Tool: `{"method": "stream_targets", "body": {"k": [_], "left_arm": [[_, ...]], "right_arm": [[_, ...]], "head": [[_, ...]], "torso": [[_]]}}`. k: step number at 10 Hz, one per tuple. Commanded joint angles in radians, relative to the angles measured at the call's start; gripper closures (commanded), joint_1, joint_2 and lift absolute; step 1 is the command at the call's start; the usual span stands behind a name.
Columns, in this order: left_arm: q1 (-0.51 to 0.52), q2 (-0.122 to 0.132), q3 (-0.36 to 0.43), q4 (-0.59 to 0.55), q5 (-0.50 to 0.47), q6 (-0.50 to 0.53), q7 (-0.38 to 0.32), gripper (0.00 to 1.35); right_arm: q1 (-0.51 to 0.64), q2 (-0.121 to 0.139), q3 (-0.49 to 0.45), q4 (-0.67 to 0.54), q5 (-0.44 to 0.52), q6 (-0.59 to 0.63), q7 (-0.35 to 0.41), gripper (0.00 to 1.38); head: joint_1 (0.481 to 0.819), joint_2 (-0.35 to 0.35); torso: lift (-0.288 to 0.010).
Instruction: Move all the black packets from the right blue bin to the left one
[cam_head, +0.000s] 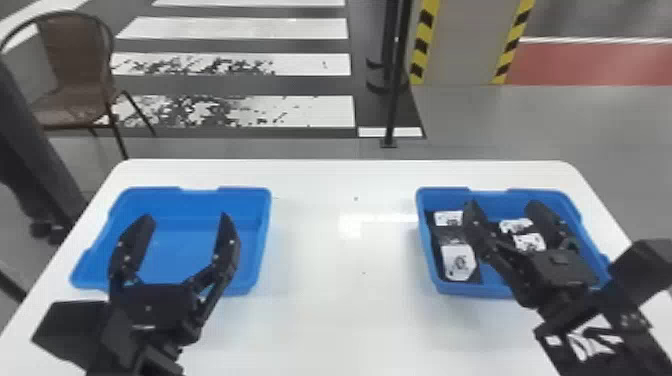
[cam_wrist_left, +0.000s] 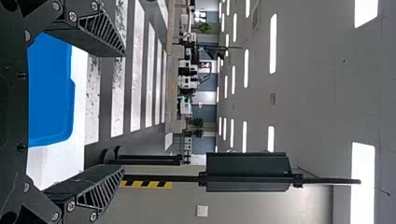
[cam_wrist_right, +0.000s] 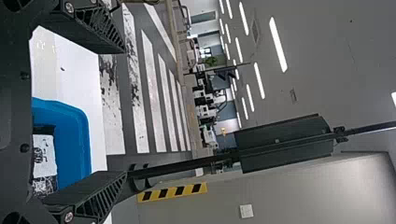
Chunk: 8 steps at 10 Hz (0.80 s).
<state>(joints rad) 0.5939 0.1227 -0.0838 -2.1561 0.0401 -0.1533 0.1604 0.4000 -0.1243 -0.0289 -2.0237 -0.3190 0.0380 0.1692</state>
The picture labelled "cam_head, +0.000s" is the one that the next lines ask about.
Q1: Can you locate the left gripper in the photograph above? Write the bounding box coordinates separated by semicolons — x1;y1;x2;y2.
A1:
101;211;243;351

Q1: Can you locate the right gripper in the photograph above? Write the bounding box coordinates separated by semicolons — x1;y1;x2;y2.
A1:
461;198;601;312

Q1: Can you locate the blue tray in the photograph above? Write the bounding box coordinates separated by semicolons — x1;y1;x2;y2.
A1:
70;185;273;297
415;186;613;300

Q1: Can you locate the person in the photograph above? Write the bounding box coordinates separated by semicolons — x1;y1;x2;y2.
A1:
0;56;88;245

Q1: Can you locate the striped pillar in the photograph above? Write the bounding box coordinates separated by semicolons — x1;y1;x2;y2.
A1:
408;0;538;86

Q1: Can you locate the brown chair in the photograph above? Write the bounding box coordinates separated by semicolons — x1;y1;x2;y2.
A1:
0;10;157;160

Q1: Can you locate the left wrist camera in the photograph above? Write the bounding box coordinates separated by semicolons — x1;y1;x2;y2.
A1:
30;299;115;372

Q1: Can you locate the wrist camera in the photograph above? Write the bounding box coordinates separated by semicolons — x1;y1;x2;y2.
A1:
608;238;672;307
30;299;115;372

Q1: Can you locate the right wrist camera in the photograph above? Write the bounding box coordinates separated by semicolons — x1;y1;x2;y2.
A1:
608;238;672;307

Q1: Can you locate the black post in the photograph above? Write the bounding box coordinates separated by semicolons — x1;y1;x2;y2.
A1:
366;0;417;149

